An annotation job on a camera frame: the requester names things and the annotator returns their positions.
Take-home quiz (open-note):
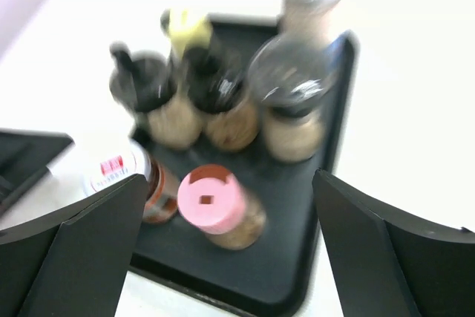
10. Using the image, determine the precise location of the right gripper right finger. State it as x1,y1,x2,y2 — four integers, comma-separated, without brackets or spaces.
312,169,474,316

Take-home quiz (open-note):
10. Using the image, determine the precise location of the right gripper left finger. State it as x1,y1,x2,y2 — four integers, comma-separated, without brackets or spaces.
1,174,148,317

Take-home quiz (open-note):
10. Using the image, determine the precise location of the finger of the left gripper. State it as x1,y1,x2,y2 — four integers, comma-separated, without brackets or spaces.
1,128,73,215

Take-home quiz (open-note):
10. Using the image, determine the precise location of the red label jar white lid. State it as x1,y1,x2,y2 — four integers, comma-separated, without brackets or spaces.
83,139,180,224

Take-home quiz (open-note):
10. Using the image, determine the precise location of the black grinder top bottle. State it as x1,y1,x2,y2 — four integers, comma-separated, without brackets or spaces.
109,42,203,150

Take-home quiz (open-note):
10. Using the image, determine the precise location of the pink cap spice bottle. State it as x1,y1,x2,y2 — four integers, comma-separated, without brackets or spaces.
177,164,266,250

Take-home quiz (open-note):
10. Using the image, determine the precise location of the yellow cap spice bottle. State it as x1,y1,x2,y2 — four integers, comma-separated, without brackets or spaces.
160,8,213,63

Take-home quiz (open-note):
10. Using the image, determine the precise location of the black cap small pepper bottle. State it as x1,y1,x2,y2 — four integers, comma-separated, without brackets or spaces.
183,46,259,152

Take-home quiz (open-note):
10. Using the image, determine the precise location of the grey grinder top bottle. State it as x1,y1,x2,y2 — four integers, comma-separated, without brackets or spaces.
246,33,341,163

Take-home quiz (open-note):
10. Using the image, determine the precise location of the blue label silver cap bottle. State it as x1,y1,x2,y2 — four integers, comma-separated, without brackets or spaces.
280,0,348,65

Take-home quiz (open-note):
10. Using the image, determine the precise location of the black rectangular tray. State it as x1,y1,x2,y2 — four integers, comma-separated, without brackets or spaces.
130,32,358,316

